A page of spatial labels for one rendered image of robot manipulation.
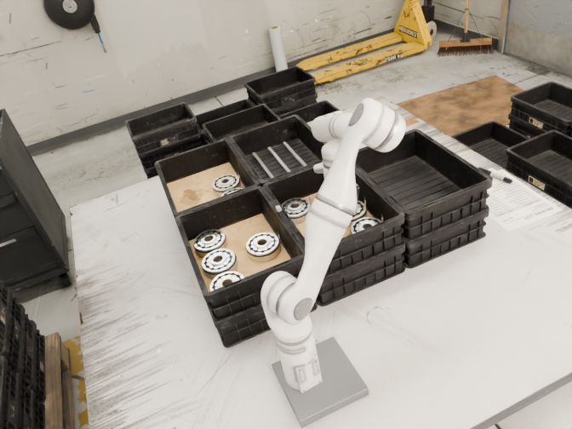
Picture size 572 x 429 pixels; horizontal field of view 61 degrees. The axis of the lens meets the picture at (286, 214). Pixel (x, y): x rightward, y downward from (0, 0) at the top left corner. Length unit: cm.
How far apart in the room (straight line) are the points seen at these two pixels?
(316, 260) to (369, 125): 30
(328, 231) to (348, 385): 43
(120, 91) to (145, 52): 41
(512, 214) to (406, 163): 39
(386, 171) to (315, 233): 79
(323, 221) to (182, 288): 76
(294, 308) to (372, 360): 38
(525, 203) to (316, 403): 102
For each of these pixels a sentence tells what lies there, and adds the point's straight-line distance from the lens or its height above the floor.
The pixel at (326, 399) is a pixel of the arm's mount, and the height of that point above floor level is 73.
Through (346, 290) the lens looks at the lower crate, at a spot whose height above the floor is 73.
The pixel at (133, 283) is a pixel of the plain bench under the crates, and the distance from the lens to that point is 176.
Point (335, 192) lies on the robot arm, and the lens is 102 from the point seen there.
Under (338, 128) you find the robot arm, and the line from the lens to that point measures 122.
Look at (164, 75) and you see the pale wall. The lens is 469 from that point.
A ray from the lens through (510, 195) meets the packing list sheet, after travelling 188.
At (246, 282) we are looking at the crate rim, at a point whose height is 93.
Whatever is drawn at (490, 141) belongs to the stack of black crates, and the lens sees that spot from 304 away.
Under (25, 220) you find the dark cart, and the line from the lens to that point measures 281.
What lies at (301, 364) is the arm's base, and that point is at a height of 83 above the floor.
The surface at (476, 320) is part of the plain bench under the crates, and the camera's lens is 145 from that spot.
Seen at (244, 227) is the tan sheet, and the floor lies 83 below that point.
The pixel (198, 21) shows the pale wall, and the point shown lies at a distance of 465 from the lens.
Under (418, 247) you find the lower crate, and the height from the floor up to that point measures 78.
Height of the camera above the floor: 180
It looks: 37 degrees down
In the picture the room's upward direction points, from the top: 12 degrees counter-clockwise
